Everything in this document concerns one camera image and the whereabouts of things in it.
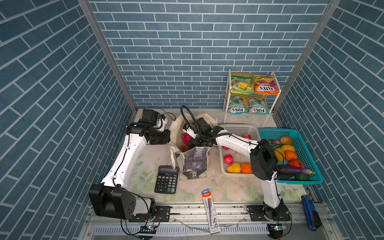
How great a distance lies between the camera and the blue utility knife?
70 cm

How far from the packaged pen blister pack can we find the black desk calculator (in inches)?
6.5

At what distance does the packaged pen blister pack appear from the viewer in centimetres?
71
